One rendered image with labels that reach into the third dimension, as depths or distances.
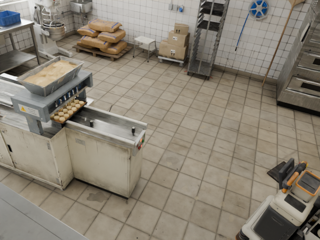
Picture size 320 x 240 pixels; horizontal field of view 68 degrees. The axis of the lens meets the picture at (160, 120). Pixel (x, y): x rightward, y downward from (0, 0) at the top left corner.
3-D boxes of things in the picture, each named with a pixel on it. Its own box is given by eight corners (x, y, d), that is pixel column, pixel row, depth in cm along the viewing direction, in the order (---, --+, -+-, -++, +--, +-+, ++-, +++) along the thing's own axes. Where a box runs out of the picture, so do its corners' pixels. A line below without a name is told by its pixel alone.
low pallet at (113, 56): (72, 51, 568) (72, 46, 561) (91, 41, 629) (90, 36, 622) (117, 62, 542) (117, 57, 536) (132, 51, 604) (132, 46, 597)
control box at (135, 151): (132, 155, 225) (132, 145, 216) (142, 140, 243) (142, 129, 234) (135, 156, 224) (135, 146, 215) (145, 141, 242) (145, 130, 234)
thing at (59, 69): (19, 86, 201) (17, 79, 197) (61, 63, 242) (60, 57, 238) (45, 94, 195) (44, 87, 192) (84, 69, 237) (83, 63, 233)
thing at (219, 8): (206, 2, 482) (206, 1, 481) (226, 5, 474) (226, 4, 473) (201, 7, 436) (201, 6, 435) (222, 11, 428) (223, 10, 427)
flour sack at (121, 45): (115, 56, 542) (115, 49, 533) (99, 52, 550) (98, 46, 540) (128, 46, 597) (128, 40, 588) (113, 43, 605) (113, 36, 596)
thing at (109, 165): (74, 182, 278) (62, 122, 223) (90, 162, 304) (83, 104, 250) (128, 203, 263) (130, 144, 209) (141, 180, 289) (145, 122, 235)
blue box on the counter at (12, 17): (4, 26, 410) (2, 17, 402) (-10, 23, 416) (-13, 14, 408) (22, 21, 441) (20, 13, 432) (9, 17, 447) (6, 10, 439)
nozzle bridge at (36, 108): (20, 128, 219) (9, 97, 198) (69, 92, 274) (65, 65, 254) (50, 139, 212) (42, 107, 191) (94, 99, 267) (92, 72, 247)
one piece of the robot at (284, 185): (276, 197, 197) (275, 174, 190) (293, 176, 218) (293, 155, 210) (291, 203, 189) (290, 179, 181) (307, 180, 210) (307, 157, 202)
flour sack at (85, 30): (92, 39, 538) (92, 31, 528) (76, 35, 548) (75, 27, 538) (109, 31, 593) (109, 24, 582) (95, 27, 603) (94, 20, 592)
